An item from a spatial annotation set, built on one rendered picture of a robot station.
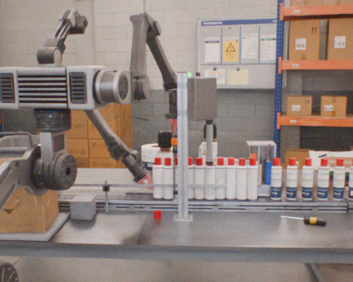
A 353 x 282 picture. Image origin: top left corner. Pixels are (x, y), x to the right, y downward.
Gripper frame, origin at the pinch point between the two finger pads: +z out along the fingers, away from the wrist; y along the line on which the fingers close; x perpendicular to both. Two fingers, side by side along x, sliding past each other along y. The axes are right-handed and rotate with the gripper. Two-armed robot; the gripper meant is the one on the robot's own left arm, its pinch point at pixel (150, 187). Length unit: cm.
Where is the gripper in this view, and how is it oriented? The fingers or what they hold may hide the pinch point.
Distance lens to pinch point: 213.9
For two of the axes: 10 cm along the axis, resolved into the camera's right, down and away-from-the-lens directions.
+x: -7.8, 6.1, 1.6
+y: 0.6, -1.8, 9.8
